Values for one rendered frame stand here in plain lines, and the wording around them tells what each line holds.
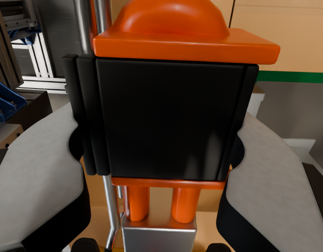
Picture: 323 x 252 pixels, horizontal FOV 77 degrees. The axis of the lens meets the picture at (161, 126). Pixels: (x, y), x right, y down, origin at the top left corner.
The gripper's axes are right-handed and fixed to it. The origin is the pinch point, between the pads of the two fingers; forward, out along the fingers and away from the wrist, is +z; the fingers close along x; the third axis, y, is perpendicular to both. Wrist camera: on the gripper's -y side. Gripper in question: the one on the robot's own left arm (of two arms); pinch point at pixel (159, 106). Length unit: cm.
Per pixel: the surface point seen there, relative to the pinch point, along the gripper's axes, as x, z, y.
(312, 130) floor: 114, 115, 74
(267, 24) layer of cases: 33, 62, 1
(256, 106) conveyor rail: 35, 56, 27
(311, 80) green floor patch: 96, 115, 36
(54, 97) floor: -73, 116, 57
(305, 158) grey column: 107, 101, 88
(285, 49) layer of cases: 42, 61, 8
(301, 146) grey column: 112, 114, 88
